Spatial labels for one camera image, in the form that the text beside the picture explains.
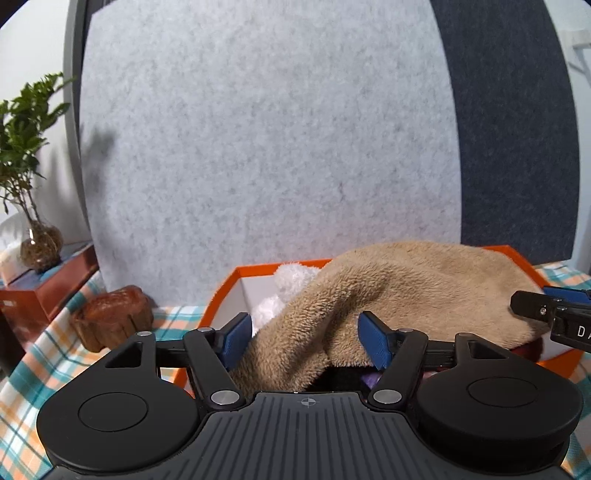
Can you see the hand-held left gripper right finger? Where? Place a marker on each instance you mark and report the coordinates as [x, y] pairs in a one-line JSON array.
[[374, 339]]

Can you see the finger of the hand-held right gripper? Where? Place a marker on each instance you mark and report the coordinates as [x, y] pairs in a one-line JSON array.
[[531, 304], [568, 295]]

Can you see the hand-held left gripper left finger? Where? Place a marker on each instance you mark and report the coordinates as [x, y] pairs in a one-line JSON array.
[[235, 341]]

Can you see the purple fluffy towel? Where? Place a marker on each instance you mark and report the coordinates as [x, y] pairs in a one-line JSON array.
[[371, 381]]

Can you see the orange storage box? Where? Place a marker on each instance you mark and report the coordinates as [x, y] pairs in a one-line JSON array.
[[226, 286]]

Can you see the beige fluffy towel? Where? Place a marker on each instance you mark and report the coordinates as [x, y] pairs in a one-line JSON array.
[[415, 286]]

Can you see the white fluffy towel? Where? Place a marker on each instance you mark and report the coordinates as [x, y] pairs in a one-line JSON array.
[[291, 277]]

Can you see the carved wooden bowl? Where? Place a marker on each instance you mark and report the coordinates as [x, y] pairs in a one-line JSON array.
[[111, 316]]

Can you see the dark grey felt board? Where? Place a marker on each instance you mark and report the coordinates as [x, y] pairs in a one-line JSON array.
[[517, 138]]

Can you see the red-brown wooden box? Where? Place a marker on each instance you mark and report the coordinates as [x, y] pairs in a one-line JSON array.
[[46, 300]]

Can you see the light grey felt board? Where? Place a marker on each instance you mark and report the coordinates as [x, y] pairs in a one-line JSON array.
[[268, 138]]

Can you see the round glass vase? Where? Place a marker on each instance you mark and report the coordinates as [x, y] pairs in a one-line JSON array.
[[41, 249]]

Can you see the plaid tablecloth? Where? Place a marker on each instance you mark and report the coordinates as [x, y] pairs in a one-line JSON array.
[[27, 397]]

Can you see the green potted plant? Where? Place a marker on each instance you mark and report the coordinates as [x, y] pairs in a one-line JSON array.
[[23, 138]]

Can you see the white wall switch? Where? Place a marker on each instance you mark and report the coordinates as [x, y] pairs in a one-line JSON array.
[[579, 40]]

